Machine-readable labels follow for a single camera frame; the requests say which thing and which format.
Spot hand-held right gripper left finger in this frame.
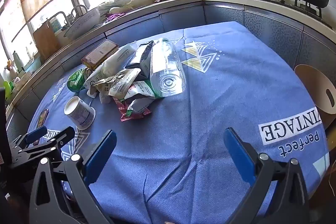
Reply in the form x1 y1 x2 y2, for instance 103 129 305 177
29 130 117 224

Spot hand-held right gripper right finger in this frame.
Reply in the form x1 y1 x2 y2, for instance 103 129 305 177
223 127 310 224

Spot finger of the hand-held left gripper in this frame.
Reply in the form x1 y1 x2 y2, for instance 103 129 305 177
16 126 76 161
10 126 48 153

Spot white paper cup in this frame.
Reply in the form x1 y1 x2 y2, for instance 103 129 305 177
64 96 96 131

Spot red snack wrapper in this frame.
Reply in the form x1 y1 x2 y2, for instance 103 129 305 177
112 96 129 115
120 108 153 123

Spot green drink can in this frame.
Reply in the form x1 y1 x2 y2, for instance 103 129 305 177
67 68 93 93

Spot white grey snack bag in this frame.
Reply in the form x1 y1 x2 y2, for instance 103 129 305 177
127 97 153 115

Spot beige foil wrapper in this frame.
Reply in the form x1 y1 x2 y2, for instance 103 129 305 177
91 74 124 104

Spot white green snack bag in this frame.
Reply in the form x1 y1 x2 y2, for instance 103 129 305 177
123 81 163 102

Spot white printed snack packet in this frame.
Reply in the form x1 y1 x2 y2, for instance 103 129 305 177
109 68 142 98

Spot yellow cardboard box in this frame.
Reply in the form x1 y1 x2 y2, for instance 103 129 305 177
81 39 119 71

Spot large white plastic bag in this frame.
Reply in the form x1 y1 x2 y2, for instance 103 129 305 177
84 43 137 90

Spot tan waste bin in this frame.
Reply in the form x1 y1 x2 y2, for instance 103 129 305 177
294 64 336 130

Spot black white milk carton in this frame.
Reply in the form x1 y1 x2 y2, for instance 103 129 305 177
125 40 155 81

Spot clear plastic bottle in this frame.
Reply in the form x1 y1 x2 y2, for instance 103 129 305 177
150 37 187 97

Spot smartphone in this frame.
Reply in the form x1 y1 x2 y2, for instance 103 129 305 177
37 109 49 128

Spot blue printed tablecloth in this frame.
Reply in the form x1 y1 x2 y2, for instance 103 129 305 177
26 21 331 224

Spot light blue plastic basin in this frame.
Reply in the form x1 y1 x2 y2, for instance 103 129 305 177
25 60 40 73

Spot white kettle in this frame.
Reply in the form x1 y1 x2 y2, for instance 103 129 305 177
13 51 23 73

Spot wooden cutting board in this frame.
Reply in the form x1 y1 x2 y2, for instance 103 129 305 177
33 21 62 62

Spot teal white box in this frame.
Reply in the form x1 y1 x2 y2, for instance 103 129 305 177
49 17 63 33

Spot white printed basin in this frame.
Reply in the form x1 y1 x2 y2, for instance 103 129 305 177
64 7 101 41

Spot metal faucet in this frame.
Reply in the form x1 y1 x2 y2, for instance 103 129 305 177
70 4 88 17

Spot green onions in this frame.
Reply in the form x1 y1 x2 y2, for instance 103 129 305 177
98 0 134 13

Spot blue kitchen counter cabinet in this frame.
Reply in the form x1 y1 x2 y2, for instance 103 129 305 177
0 0 336 135

